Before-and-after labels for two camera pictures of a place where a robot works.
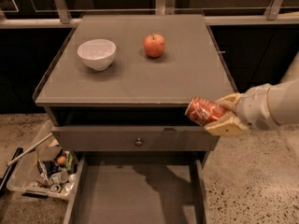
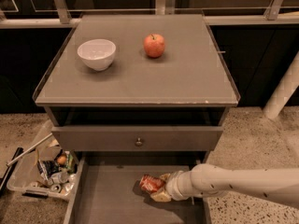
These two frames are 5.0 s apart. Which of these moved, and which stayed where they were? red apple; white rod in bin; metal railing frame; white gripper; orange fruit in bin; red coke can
Moved: red coke can; white gripper
Stayed: white rod in bin; red apple; orange fruit in bin; metal railing frame
